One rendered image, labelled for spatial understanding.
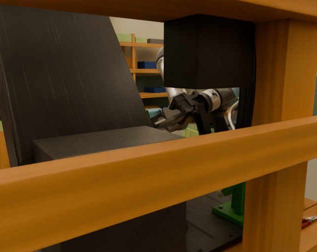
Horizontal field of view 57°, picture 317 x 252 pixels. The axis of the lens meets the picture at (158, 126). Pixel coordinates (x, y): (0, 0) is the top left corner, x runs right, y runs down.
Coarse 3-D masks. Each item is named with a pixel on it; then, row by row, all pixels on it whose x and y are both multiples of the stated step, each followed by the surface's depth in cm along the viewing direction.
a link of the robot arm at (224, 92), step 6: (216, 90) 100; (222, 90) 101; (228, 90) 102; (234, 90) 103; (222, 96) 100; (228, 96) 102; (234, 96) 104; (222, 102) 101; (228, 102) 104; (216, 108) 106; (222, 108) 106
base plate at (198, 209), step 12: (192, 204) 108; (204, 204) 108; (216, 204) 108; (192, 216) 99; (204, 216) 99; (216, 216) 99; (192, 228) 92; (204, 228) 92; (216, 228) 92; (228, 228) 92; (240, 228) 92; (192, 240) 85; (204, 240) 85; (216, 240) 85; (228, 240) 85; (240, 240) 88
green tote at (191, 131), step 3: (189, 126) 230; (192, 126) 231; (195, 126) 232; (186, 129) 222; (189, 129) 217; (192, 129) 232; (195, 129) 233; (213, 129) 239; (183, 132) 228; (186, 132) 223; (189, 132) 218; (192, 132) 213; (195, 132) 208; (183, 135) 228; (186, 135) 223; (189, 135) 218; (192, 135) 214; (195, 135) 209
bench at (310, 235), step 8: (304, 200) 116; (312, 200) 116; (304, 208) 109; (312, 208) 109; (304, 216) 103; (312, 224) 98; (304, 232) 93; (312, 232) 93; (304, 240) 89; (312, 240) 89; (232, 248) 85; (240, 248) 85; (304, 248) 85; (312, 248) 86
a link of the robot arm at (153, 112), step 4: (152, 108) 167; (156, 108) 166; (160, 108) 164; (152, 112) 158; (156, 112) 159; (160, 112) 161; (152, 116) 158; (156, 116) 159; (160, 116) 161; (152, 120) 159; (156, 120) 160; (152, 124) 159
